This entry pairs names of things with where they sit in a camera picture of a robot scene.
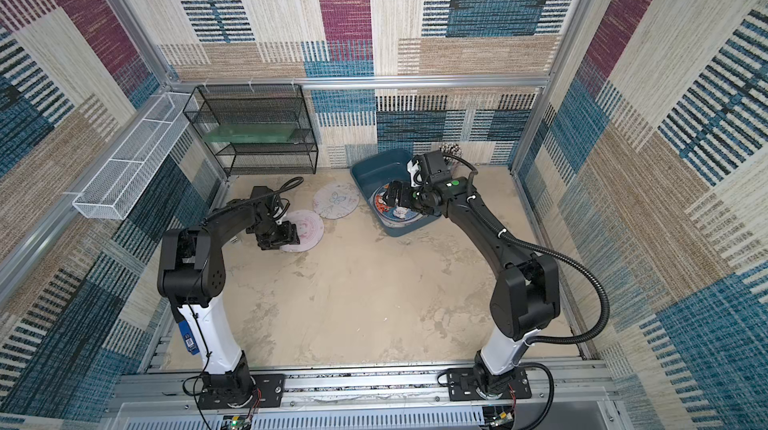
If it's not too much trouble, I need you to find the pink kitty coaster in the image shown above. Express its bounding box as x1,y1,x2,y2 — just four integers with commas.
280,210,325,253

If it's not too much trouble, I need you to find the green board on shelf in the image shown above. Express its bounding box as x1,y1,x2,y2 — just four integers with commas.
203,124,296,144

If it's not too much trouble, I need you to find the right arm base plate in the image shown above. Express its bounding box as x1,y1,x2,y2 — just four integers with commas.
437,366,532,401

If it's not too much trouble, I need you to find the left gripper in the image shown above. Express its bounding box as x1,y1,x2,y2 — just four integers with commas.
254,222,303,253

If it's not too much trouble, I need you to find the white butterfly coaster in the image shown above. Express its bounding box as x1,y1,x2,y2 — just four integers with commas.
313,183,360,220

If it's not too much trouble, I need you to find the cup of colored pencils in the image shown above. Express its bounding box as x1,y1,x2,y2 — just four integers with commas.
440,143,463,157

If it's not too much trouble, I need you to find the teal plastic storage box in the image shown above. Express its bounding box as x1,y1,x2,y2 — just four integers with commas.
350,149,438,238

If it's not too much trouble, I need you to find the white wire mesh basket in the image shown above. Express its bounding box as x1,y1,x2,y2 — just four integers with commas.
73,92,190,221

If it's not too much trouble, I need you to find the black wire shelf rack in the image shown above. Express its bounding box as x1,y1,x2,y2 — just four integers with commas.
183,84,319,177

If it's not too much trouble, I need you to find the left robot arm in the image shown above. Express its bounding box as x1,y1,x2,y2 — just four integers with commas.
157,177,303,408

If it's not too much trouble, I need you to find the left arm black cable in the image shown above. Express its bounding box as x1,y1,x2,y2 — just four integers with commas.
206,176,305,233

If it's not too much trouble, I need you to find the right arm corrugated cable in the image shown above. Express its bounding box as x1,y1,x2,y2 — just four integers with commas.
443,153,611,430

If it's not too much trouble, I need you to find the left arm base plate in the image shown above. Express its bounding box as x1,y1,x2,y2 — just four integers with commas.
197,374,286,410

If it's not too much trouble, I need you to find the dark blue cartoon coaster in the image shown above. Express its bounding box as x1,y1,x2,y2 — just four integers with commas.
369,184,423,228

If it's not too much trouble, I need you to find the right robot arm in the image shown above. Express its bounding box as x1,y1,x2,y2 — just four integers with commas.
383,151,560,399

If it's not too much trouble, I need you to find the blue handheld device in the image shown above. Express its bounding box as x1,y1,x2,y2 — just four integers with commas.
178,320,200,355

